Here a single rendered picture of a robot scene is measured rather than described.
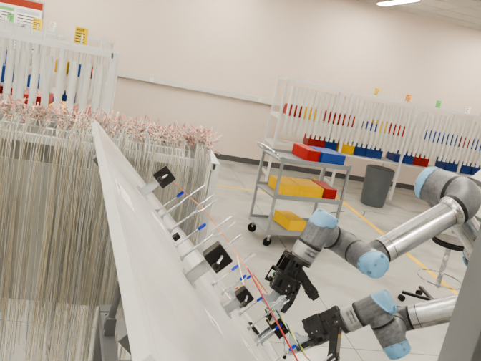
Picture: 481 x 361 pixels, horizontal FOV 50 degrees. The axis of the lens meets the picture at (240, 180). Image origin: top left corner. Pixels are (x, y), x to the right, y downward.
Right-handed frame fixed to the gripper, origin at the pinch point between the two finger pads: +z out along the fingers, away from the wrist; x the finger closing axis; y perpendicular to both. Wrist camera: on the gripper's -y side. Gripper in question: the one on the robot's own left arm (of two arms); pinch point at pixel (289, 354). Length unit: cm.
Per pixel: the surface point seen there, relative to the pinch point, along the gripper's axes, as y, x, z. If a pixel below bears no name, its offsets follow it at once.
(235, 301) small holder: 12.0, 44.3, -6.7
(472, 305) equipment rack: -12, 110, -52
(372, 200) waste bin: 218, -667, -11
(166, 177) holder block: 44, 56, -6
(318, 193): 172, -374, 22
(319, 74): 490, -700, -34
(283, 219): 164, -375, 70
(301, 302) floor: 57, -270, 61
